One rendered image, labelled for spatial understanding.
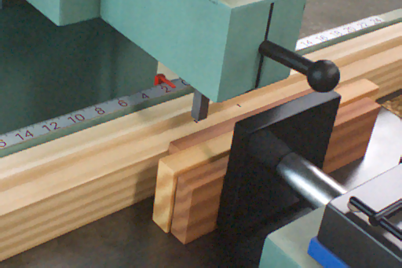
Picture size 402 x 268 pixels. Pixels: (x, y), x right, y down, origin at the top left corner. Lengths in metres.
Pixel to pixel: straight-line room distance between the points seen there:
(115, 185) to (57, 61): 0.20
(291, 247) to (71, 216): 0.15
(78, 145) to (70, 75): 0.20
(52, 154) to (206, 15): 0.14
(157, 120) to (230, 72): 0.10
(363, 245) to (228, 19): 0.15
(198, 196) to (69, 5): 0.17
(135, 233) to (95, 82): 0.24
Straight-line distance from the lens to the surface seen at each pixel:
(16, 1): 0.60
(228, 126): 0.53
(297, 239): 0.43
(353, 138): 0.59
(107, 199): 0.50
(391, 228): 0.38
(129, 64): 0.72
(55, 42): 0.66
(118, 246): 0.49
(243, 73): 0.46
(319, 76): 0.42
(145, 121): 0.52
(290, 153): 0.49
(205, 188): 0.47
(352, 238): 0.40
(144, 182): 0.52
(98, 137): 0.50
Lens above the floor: 1.25
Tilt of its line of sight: 34 degrees down
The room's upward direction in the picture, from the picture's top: 8 degrees clockwise
